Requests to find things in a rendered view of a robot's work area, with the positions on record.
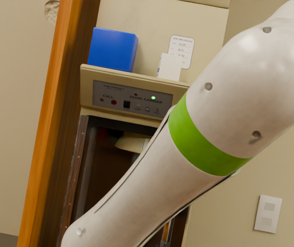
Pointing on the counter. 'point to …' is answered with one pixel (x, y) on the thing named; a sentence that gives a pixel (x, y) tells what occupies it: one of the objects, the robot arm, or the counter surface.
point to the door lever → (165, 232)
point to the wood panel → (57, 123)
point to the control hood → (143, 81)
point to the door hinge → (68, 180)
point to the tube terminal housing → (162, 40)
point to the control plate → (140, 99)
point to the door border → (81, 131)
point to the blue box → (112, 49)
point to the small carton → (169, 66)
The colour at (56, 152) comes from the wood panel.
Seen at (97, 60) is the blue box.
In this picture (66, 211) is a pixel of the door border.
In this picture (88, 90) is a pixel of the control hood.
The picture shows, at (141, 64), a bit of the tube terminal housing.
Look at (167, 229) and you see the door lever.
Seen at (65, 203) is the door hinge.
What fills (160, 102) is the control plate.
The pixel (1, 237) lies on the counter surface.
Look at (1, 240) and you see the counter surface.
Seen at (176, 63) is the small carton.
